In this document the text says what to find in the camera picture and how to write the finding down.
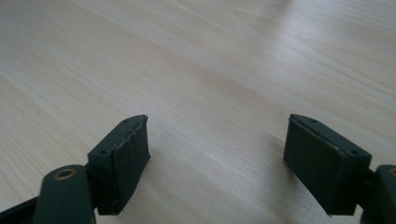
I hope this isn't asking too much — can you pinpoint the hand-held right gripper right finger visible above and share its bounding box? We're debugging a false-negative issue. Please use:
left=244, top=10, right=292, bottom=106
left=283, top=113, right=373, bottom=217

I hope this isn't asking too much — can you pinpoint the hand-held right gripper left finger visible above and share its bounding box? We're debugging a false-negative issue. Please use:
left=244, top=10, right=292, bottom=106
left=87, top=114, right=151, bottom=217

